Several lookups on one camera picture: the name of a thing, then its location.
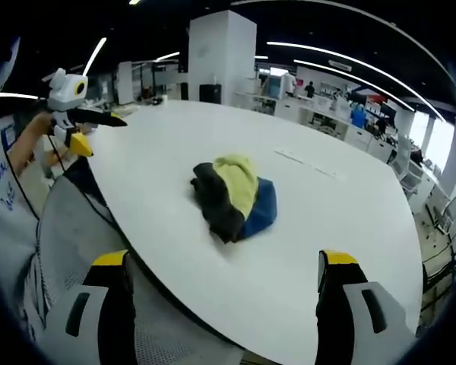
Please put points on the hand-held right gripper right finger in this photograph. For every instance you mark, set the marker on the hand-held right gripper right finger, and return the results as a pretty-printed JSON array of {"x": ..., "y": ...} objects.
[{"x": 338, "y": 327}]

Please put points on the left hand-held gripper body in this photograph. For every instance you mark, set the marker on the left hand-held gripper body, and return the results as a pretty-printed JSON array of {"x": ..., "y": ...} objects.
[{"x": 62, "y": 95}]

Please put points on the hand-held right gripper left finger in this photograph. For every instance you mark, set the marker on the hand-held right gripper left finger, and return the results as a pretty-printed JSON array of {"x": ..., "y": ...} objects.
[{"x": 110, "y": 327}]

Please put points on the black yellow blue garment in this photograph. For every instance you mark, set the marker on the black yellow blue garment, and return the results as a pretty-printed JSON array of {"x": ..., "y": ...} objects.
[{"x": 232, "y": 190}]

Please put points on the person's left hand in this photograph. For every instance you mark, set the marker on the person's left hand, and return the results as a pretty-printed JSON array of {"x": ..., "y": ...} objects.
[{"x": 42, "y": 119}]

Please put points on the long ceiling light strip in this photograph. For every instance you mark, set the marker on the long ceiling light strip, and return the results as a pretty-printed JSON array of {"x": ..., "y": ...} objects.
[
  {"x": 349, "y": 61},
  {"x": 95, "y": 55},
  {"x": 167, "y": 57}
]

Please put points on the person's white printed shirt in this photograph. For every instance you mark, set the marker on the person's white printed shirt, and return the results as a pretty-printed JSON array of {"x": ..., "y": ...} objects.
[{"x": 4, "y": 228}]

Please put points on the black cabinet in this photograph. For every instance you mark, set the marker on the black cabinet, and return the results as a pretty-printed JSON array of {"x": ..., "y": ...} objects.
[{"x": 210, "y": 93}]

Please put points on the white square pillar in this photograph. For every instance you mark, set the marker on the white square pillar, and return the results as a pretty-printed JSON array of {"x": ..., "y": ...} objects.
[{"x": 220, "y": 57}]

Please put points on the white table flap cover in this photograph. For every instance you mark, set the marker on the white table flap cover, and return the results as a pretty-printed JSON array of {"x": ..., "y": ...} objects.
[{"x": 311, "y": 163}]

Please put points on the row of white cabinets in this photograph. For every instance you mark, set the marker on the row of white cabinets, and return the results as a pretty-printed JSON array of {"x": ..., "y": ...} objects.
[{"x": 327, "y": 118}]

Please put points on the blue bag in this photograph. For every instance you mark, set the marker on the blue bag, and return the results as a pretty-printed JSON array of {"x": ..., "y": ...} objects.
[{"x": 358, "y": 114}]

